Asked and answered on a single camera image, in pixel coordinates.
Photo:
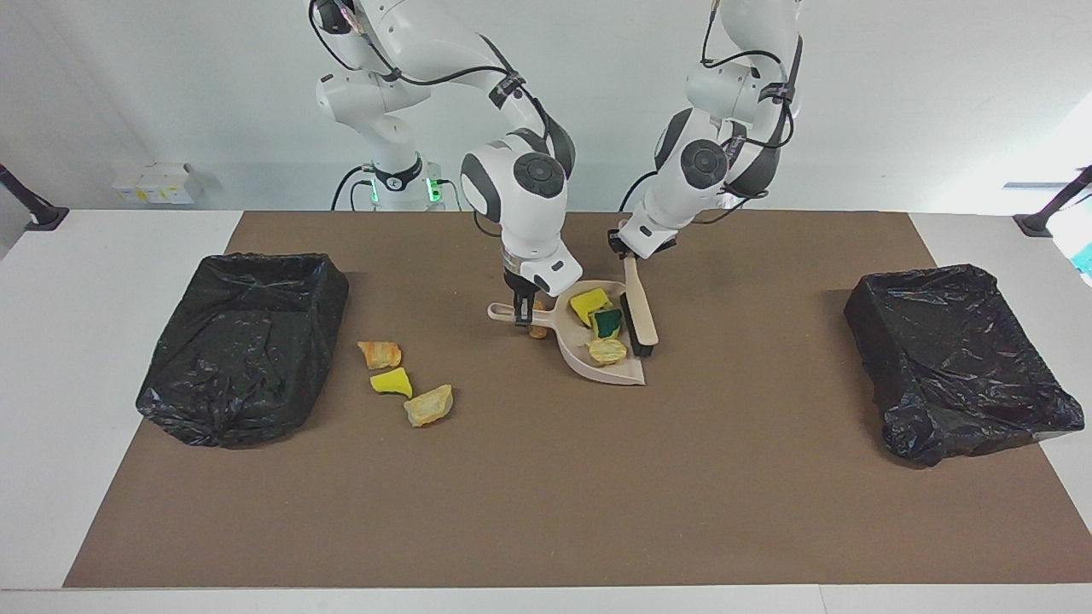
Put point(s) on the teal object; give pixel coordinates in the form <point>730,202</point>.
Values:
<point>1085,260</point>

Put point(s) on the brown table mat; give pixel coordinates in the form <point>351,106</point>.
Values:
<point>512,537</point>

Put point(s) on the black clamp stand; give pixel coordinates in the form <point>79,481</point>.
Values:
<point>1054,209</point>
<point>34,209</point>

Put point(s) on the small yellow sponge piece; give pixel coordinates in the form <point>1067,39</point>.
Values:
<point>390,383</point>

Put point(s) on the small white labelled box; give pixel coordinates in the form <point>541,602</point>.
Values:
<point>128,189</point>

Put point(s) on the beige hand brush black bristles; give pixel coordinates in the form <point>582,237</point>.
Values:
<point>641,311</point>

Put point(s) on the orange striped foam chunk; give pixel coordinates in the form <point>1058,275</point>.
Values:
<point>379,353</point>

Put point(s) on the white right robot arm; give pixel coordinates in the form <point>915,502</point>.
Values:
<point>520,183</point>

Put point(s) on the green and yellow sponge piece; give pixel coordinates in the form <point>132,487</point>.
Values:
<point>609,322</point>

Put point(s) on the white cardboard box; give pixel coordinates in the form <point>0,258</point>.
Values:
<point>171,183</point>

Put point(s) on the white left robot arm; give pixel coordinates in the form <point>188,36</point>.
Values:
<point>691,170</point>

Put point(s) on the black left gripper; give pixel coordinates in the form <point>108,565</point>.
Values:
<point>621,243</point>

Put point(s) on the peanut shaped brown foam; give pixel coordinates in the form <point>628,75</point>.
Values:
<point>539,333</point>

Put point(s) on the beige plastic dustpan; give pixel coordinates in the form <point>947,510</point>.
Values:
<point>563,328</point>

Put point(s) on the black bag lined bin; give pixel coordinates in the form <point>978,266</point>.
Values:
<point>955,358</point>
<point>239,341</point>

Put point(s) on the greenish tan foam chunk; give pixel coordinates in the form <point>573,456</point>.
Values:
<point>426,407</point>

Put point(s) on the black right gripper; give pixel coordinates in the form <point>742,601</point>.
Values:
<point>520,286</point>

